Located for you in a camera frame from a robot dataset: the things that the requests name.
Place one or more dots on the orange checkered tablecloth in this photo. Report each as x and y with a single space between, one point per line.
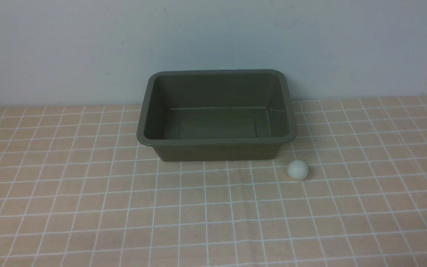
78 190

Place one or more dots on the dark green plastic bin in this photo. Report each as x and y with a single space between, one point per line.
217 115

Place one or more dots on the white ping-pong ball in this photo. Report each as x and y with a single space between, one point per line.
297 170

